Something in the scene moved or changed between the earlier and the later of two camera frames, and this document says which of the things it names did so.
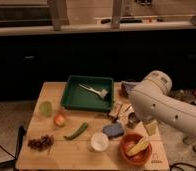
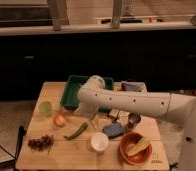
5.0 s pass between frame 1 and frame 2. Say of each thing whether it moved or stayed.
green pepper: stayed
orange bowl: stayed
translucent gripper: moved
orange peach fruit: stayed
